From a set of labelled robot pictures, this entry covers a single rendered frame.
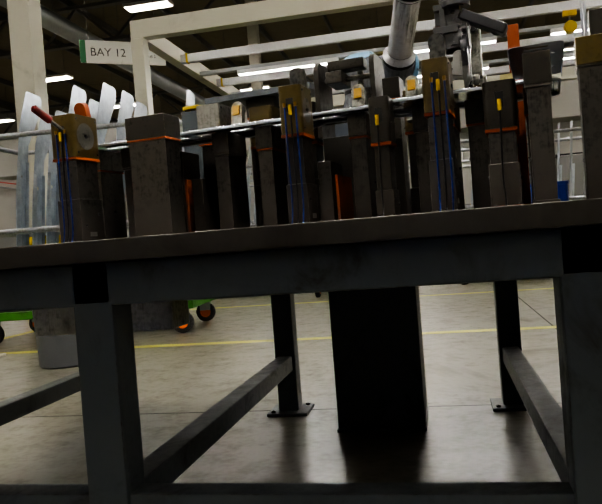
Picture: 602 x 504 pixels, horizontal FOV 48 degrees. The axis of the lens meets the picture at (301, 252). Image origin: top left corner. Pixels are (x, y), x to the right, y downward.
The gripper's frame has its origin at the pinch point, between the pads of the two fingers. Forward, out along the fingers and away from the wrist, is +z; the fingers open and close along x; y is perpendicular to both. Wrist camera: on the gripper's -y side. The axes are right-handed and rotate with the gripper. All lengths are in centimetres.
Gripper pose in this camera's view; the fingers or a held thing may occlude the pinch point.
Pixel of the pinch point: (469, 83)
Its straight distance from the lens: 174.5
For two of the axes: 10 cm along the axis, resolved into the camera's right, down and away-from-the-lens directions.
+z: 0.8, 10.0, 0.2
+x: -3.4, 0.4, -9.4
